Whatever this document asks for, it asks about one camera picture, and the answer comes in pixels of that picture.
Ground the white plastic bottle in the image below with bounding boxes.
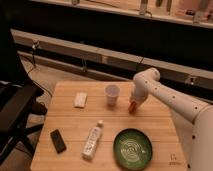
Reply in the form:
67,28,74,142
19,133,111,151
82,120,103,160

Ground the white sponge block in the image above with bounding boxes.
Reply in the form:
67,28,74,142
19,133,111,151
74,92,87,108

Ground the translucent plastic cup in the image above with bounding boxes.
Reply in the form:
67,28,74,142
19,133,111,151
105,84,120,106

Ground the red pepper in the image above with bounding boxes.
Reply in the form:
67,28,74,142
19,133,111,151
128,101,137,114

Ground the green round bowl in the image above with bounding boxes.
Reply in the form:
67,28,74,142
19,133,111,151
113,128,153,171

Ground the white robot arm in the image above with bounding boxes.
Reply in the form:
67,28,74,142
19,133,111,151
129,68,213,171

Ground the black office chair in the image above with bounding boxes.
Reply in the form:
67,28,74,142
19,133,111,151
0,26,47,165

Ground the black smartphone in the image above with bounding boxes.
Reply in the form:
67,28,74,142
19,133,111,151
50,129,66,154

